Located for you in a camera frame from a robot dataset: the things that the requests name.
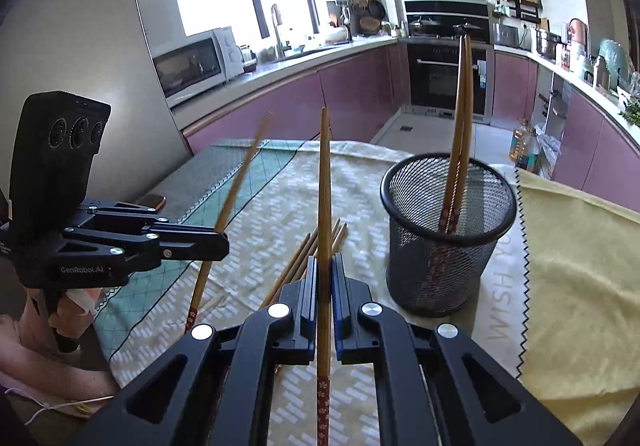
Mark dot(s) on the hanging pans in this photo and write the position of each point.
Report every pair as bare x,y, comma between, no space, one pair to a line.
372,16

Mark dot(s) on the green leafy vegetables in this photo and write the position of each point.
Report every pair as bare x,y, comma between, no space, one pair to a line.
632,112

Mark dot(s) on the steel stock pot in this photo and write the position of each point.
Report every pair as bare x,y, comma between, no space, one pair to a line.
547,43

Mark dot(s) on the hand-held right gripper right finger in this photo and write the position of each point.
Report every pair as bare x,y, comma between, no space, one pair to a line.
342,298

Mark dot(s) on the pink base cabinets sink side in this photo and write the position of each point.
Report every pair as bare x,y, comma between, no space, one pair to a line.
300,96

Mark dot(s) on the black built-in oven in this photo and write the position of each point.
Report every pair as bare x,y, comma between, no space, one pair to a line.
435,76

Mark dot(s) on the bundle of wooden chopsticks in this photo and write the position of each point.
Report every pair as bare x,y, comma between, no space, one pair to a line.
467,116

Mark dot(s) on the black range hood stove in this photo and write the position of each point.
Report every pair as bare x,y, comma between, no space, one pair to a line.
447,8

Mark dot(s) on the black wall rack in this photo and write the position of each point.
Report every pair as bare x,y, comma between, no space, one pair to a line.
527,1

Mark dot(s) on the chopsticks in mesh holder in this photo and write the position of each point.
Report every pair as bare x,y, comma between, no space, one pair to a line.
456,126

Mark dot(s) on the white microwave oven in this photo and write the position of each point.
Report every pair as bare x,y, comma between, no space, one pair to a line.
192,63

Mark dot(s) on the wooden chopstick red patterned end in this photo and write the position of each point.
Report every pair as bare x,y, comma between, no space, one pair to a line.
227,211
341,237
301,260
287,272
324,186
335,232

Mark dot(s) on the pink kettle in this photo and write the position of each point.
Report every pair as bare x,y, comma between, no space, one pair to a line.
579,31

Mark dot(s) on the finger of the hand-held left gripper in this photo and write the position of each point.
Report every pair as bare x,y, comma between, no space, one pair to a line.
125,212
200,246

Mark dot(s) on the black mesh utensil holder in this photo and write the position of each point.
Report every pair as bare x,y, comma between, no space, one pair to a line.
440,271

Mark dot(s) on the yellow cooking oil bottle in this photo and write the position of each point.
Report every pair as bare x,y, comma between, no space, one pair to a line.
520,146

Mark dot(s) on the metal sink faucet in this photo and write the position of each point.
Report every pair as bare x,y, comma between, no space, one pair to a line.
276,31

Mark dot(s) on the person's left hand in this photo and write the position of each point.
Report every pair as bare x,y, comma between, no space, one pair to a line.
67,317

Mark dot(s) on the person's left forearm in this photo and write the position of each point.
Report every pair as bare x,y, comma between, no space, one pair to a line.
45,366

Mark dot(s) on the black pot with lid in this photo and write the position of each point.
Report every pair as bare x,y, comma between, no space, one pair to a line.
424,25

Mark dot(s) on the smartphone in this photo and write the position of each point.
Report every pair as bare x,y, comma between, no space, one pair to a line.
151,202

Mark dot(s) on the pink base cabinets pot side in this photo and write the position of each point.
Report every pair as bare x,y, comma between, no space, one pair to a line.
580,146

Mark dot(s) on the yellow cloth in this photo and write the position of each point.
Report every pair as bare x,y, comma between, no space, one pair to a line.
580,286

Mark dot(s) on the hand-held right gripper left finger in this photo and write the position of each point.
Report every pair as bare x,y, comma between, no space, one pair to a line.
309,298

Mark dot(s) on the beige and teal patterned tablecloth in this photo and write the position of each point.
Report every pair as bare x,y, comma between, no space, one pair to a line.
280,196

